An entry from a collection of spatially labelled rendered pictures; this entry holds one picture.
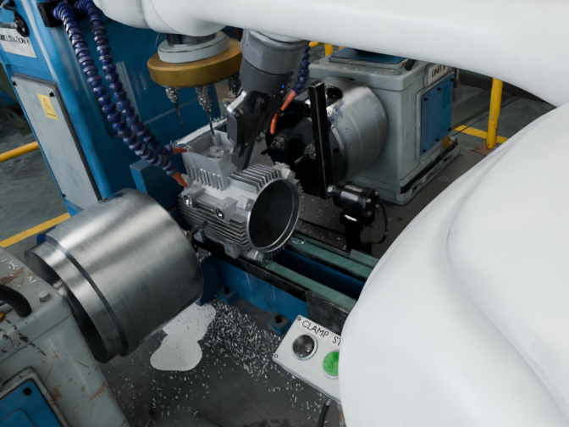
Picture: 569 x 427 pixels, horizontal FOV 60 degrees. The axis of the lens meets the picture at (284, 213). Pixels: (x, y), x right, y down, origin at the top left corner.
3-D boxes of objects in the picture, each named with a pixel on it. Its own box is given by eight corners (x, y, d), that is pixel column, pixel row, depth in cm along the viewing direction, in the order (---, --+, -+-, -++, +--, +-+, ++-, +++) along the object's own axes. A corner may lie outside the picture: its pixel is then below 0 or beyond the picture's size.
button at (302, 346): (292, 354, 67) (287, 349, 65) (304, 335, 67) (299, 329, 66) (310, 364, 65) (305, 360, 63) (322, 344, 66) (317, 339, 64)
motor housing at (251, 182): (188, 246, 113) (166, 173, 102) (246, 205, 124) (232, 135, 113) (251, 277, 101) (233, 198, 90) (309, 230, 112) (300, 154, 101)
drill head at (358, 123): (249, 198, 127) (230, 106, 114) (342, 134, 151) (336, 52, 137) (327, 227, 112) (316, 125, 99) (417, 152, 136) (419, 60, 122)
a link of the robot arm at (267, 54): (232, 11, 66) (224, 48, 70) (279, 51, 63) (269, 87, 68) (278, -4, 71) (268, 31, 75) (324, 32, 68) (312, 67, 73)
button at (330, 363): (322, 371, 64) (317, 367, 62) (334, 351, 64) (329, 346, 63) (341, 383, 62) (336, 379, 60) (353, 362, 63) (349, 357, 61)
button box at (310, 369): (284, 369, 70) (268, 357, 66) (311, 326, 72) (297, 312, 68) (390, 436, 60) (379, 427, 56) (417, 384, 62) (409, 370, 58)
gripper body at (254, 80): (272, 33, 75) (258, 81, 82) (230, 49, 70) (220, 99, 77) (306, 63, 73) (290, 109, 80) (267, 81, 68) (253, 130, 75)
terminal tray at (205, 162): (186, 179, 107) (178, 149, 103) (222, 158, 113) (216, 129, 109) (224, 193, 99) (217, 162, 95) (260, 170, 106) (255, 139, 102)
